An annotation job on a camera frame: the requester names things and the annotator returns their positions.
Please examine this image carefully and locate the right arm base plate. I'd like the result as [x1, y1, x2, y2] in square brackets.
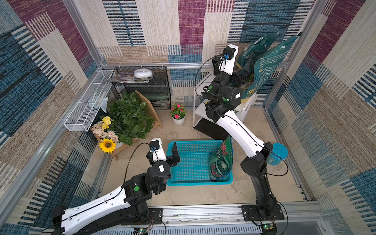
[241, 204, 285, 222]

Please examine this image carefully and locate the black wire shelf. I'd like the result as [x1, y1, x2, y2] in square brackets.
[111, 66, 171, 110]

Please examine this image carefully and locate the colourful flower soil bag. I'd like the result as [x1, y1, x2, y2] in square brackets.
[208, 135, 233, 182]

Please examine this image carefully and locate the magazine on black shelf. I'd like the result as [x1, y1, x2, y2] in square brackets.
[106, 73, 154, 83]

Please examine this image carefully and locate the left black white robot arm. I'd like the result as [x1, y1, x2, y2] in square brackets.
[51, 140, 180, 235]

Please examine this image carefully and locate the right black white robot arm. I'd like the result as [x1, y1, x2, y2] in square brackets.
[202, 53, 282, 220]

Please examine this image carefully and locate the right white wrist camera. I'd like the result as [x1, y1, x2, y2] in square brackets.
[219, 44, 239, 75]

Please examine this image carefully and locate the teal plastic basket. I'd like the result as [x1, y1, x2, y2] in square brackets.
[167, 140, 233, 187]

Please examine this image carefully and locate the green soil bag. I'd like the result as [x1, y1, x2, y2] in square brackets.
[234, 31, 280, 84]
[241, 32, 302, 102]

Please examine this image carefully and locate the white wire wall basket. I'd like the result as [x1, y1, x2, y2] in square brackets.
[64, 70, 114, 132]

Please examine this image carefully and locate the teal round canister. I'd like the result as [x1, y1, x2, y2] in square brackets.
[266, 143, 288, 165]

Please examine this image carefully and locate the aluminium front rail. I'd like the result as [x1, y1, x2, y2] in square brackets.
[73, 201, 333, 235]

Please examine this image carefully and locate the sunflower bouquet in pot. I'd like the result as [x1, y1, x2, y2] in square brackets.
[91, 116, 123, 153]

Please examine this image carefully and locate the white round device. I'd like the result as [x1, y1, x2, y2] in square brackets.
[133, 68, 153, 79]

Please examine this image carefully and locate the pink flowers white pot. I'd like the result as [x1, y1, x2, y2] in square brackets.
[170, 103, 186, 125]

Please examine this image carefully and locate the white three-tier shelf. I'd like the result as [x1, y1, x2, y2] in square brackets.
[193, 72, 258, 141]

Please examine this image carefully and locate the green leafy plant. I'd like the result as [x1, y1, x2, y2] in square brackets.
[107, 91, 155, 146]

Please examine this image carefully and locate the wooden plant stand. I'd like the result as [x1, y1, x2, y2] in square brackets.
[94, 91, 163, 160]

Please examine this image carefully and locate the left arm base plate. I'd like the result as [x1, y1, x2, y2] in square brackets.
[140, 208, 164, 225]

